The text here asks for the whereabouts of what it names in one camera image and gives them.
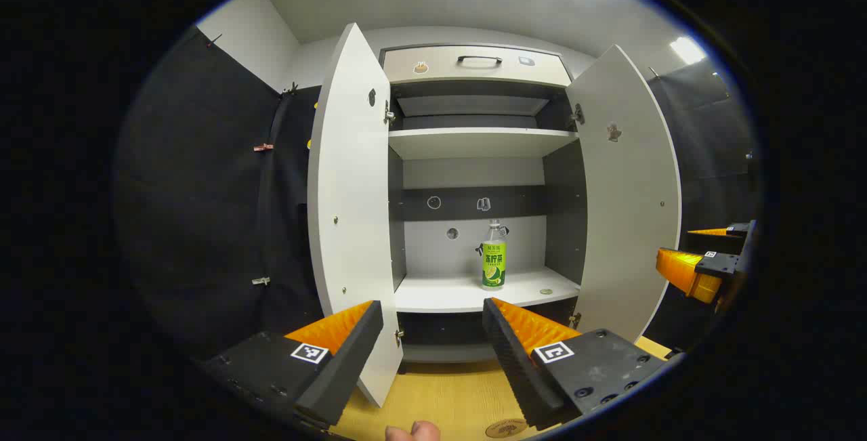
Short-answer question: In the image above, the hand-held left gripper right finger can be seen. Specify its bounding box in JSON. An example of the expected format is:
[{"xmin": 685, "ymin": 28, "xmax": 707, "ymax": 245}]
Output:
[{"xmin": 482, "ymin": 297, "xmax": 669, "ymax": 430}]

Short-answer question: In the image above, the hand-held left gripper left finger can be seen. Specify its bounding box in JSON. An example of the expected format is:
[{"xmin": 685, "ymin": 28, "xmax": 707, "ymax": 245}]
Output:
[{"xmin": 202, "ymin": 300, "xmax": 385, "ymax": 428}]

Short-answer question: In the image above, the round wooden coaster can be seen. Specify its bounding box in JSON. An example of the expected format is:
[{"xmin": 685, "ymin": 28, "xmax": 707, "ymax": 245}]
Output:
[{"xmin": 485, "ymin": 418, "xmax": 528, "ymax": 439}]

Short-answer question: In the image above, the white cabinet door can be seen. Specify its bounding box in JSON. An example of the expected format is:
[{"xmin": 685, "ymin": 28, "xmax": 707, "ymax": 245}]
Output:
[
  {"xmin": 307, "ymin": 22, "xmax": 405, "ymax": 408},
  {"xmin": 566, "ymin": 45, "xmax": 681, "ymax": 343}
]

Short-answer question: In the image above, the green label clear bottle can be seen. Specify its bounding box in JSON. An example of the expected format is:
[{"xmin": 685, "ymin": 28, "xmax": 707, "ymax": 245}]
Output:
[{"xmin": 482, "ymin": 219, "xmax": 507, "ymax": 291}]

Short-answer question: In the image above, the white cabinet shelf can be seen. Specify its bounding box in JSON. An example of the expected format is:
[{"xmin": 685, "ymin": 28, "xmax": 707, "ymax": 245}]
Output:
[{"xmin": 388, "ymin": 127, "xmax": 580, "ymax": 161}]

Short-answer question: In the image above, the white cabinet drawer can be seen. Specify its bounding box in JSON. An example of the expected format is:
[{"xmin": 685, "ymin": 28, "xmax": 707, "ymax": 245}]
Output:
[{"xmin": 381, "ymin": 45, "xmax": 573, "ymax": 87}]

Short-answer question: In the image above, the small ceiling light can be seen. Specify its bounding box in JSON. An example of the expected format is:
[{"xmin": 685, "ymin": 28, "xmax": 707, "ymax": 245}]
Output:
[{"xmin": 669, "ymin": 36, "xmax": 707, "ymax": 66}]

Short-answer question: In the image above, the black backdrop cloth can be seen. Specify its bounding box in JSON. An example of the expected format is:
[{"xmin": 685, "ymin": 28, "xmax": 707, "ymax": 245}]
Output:
[{"xmin": 112, "ymin": 24, "xmax": 761, "ymax": 360}]

